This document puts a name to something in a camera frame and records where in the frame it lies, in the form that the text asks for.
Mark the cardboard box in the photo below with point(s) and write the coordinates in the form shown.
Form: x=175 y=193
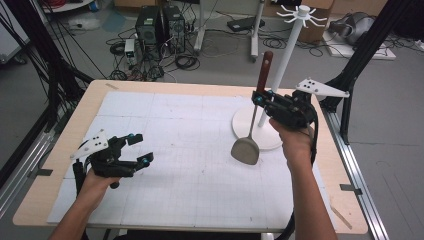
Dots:
x=316 y=31

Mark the white grid mat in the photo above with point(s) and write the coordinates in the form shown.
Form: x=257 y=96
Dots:
x=166 y=113

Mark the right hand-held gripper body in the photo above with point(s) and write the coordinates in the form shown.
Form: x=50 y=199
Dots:
x=293 y=110

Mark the black computer tower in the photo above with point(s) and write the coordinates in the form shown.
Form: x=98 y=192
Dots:
x=174 y=30
x=148 y=26

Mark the grey bag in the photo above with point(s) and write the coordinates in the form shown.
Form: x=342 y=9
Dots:
x=355 y=28

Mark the white hook stand rack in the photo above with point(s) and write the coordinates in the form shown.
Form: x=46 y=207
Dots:
x=241 y=125

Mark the white board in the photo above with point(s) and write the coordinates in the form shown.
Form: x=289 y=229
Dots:
x=346 y=50

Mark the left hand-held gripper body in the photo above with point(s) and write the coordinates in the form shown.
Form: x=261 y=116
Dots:
x=106 y=160

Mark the person's right hand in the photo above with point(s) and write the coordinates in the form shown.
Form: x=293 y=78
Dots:
x=295 y=143

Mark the person's left hand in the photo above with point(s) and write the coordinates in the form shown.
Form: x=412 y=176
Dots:
x=95 y=185

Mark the white stand leg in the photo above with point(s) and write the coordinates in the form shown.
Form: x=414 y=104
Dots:
x=200 y=33
x=256 y=33

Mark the flat black box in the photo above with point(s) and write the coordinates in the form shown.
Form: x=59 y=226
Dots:
x=245 y=24

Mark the thin wooden strip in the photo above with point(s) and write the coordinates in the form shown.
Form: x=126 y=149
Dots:
x=343 y=218

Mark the black bracket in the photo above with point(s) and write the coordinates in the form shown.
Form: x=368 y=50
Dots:
x=351 y=188
x=41 y=172

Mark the small white power supply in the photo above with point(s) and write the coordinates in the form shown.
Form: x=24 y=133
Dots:
x=130 y=50

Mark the aluminium rail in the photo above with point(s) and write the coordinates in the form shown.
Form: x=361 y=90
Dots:
x=353 y=160
x=20 y=180

